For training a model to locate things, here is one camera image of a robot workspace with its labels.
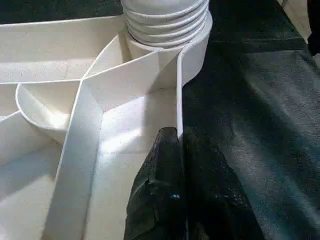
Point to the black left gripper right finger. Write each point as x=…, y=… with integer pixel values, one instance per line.
x=217, y=200

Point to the white plastic table top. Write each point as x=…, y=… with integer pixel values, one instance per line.
x=60, y=125

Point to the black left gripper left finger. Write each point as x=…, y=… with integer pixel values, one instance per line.
x=157, y=195

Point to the white plastic table leg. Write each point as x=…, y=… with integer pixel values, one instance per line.
x=165, y=20

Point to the black trousered bystander leg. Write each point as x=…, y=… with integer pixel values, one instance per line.
x=315, y=30

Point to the black table mat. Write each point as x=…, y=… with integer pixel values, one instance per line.
x=260, y=125

